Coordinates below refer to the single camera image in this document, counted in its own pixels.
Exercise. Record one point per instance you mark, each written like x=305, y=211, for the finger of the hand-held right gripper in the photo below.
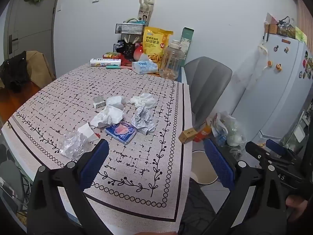
x=277, y=147
x=255, y=149

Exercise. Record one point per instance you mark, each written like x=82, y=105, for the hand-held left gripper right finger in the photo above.
x=220, y=166

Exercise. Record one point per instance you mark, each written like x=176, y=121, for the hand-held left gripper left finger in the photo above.
x=94, y=162

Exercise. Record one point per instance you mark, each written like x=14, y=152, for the white trash bin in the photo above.
x=201, y=167

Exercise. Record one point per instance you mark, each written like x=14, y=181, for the clear plastic wrapper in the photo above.
x=72, y=144

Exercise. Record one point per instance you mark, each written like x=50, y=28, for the torn white red paper box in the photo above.
x=86, y=132

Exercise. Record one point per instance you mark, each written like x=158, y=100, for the blue pocket tissue packet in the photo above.
x=121, y=132

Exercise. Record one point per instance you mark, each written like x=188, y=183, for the large white tissue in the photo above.
x=107, y=117

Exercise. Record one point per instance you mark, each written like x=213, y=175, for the printed paper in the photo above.
x=143, y=121

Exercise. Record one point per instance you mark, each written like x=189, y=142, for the person's right hand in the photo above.
x=297, y=203

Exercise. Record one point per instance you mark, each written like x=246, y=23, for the clear plastic bag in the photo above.
x=227, y=130

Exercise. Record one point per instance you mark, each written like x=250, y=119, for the orange box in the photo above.
x=203, y=132

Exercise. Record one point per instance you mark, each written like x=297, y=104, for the small brown cardboard box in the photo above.
x=187, y=136

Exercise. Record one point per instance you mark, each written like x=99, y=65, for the person's leg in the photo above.
x=195, y=206

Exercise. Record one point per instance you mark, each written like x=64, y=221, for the white refrigerator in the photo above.
x=281, y=83

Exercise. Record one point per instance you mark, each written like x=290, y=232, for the group of fridge magnets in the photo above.
x=278, y=66

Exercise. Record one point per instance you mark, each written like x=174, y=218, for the grey office chair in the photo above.
x=207, y=78

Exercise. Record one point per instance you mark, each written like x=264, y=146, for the white hanging bag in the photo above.
x=262, y=53

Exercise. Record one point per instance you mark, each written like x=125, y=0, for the teal pen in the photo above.
x=113, y=66

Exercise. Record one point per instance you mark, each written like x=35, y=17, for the white cling wrap box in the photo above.
x=105, y=62

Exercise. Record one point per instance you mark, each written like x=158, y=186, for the blue soft tissue pack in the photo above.
x=144, y=67

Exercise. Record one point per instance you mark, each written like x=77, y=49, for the red can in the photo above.
x=111, y=55

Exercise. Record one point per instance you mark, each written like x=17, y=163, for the brown chair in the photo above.
x=40, y=66

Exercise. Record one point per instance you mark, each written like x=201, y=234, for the clear plastic jar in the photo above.
x=171, y=61

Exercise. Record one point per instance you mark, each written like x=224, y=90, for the peach shaped toy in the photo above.
x=138, y=52

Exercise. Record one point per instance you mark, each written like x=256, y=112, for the brown basket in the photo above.
x=271, y=28

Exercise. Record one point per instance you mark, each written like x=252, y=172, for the black pen holder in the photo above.
x=128, y=48

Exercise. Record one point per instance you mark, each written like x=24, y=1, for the green carton box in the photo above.
x=187, y=39

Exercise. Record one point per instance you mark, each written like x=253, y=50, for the yellow snack bag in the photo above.
x=155, y=44

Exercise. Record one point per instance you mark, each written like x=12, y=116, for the grey door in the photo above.
x=27, y=22

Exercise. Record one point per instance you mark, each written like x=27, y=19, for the printed paper bag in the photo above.
x=146, y=8

